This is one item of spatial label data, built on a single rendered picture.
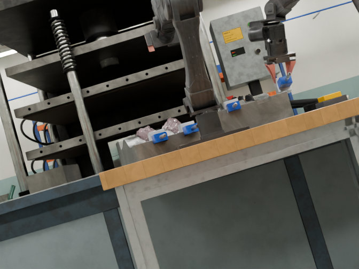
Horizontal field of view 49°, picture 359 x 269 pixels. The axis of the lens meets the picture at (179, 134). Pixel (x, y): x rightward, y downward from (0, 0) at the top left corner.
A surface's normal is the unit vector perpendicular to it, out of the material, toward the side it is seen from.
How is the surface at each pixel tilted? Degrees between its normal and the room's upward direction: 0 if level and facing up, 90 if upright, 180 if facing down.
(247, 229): 90
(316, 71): 90
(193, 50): 120
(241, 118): 90
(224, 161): 90
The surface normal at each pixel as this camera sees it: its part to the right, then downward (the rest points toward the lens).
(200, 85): 0.22, 0.41
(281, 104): -0.04, -0.04
